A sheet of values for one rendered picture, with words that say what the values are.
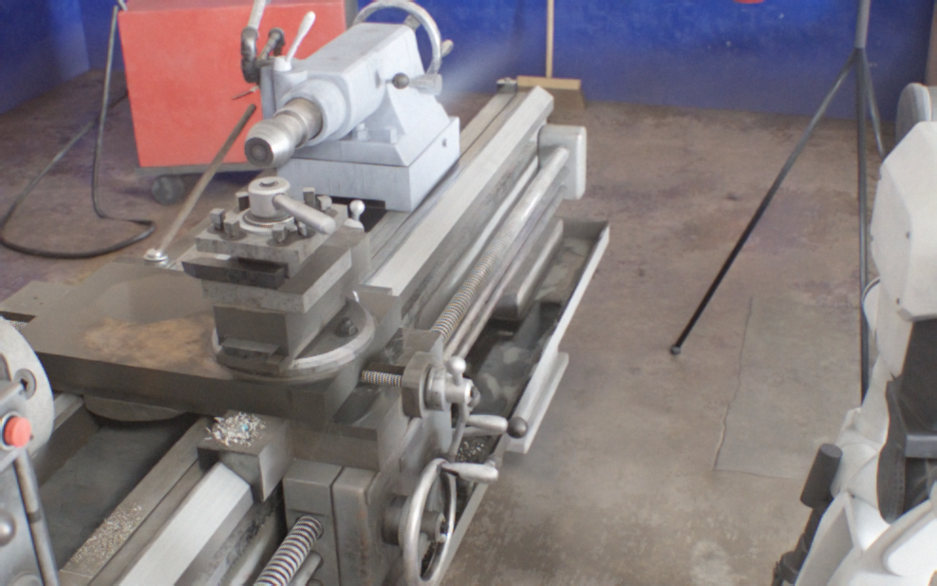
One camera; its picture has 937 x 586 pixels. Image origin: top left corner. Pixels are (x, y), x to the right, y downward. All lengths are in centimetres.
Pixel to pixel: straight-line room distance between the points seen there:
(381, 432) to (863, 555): 69
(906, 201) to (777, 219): 333
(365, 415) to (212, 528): 28
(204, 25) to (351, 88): 238
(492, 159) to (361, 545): 126
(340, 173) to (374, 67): 24
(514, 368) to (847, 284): 170
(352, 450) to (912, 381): 80
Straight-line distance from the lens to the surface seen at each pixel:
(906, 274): 134
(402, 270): 230
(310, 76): 242
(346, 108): 241
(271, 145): 219
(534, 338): 294
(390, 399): 182
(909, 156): 144
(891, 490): 155
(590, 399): 347
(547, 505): 305
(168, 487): 176
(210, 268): 178
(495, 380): 277
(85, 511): 195
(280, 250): 170
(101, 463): 205
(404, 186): 253
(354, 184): 258
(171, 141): 490
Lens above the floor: 183
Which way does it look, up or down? 27 degrees down
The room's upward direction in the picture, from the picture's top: 2 degrees counter-clockwise
